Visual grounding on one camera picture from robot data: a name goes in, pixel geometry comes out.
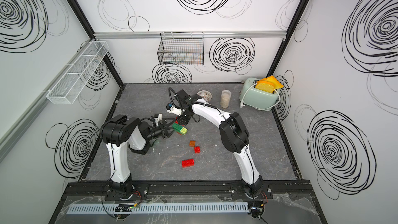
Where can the green lego brick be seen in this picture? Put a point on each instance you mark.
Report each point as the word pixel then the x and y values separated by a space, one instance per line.
pixel 177 127

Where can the small red brick centre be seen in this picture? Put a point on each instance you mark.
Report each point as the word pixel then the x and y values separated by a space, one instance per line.
pixel 197 149

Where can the mint green toaster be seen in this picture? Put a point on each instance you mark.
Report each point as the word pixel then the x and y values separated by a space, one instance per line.
pixel 260 100

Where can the lime yellow lego brick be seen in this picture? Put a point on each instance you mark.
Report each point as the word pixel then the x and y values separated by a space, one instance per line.
pixel 183 130

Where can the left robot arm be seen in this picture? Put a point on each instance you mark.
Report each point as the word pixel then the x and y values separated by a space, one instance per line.
pixel 121 134

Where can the translucent plastic cup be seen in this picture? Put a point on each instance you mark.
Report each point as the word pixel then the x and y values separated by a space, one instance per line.
pixel 225 98

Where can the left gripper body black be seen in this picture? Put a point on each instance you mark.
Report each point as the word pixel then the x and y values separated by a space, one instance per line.
pixel 156 133

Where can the yellow toast slice front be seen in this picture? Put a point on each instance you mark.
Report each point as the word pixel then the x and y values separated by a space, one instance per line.
pixel 265 86

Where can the orange lego brick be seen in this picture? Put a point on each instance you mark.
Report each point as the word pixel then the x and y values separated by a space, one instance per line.
pixel 192 143

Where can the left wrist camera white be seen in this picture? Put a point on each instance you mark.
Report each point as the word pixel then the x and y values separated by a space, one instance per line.
pixel 158 119

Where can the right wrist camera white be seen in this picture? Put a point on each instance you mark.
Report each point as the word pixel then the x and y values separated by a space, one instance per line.
pixel 170 108

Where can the red large lego brick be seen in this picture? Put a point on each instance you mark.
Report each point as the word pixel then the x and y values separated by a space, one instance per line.
pixel 187 163

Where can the yellow toast slice back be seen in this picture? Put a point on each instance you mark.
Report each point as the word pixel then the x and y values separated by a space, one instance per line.
pixel 274 81

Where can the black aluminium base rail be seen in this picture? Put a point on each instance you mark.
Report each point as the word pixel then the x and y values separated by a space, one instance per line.
pixel 144 190

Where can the yellow toast slice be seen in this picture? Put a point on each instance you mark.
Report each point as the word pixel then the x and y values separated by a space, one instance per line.
pixel 265 86
pixel 274 81

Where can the white wire shelf basket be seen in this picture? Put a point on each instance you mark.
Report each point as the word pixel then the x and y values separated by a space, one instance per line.
pixel 77 75

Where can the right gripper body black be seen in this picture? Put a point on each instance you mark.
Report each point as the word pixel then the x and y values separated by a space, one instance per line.
pixel 184 118

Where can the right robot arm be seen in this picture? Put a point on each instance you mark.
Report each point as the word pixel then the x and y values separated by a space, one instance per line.
pixel 233 132

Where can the grey slotted cable duct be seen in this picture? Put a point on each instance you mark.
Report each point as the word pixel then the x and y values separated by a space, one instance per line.
pixel 158 208

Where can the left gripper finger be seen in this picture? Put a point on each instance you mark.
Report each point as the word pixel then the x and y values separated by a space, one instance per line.
pixel 168 122
pixel 165 134

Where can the white perforated bowl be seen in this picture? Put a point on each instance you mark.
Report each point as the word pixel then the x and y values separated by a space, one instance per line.
pixel 206 95

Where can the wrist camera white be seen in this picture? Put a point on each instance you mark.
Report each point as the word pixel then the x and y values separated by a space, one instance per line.
pixel 170 108
pixel 158 119

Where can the black wire basket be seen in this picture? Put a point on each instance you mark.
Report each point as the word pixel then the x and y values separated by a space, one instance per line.
pixel 181 48

